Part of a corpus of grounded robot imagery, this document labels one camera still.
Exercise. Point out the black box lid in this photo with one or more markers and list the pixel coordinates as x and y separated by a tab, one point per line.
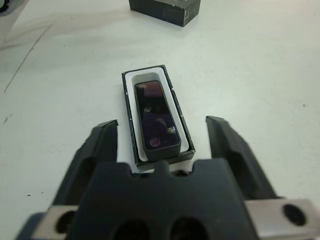
162	11

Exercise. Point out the black box base white insert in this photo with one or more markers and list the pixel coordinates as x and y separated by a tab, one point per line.
130	112

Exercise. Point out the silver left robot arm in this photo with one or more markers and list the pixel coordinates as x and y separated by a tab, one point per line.
6	6

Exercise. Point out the slim black camera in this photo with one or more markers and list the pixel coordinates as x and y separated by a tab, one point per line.
156	115

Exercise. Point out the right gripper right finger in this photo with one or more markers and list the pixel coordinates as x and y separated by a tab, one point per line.
235	155

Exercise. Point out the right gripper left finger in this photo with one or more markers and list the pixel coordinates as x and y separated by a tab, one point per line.
97	145

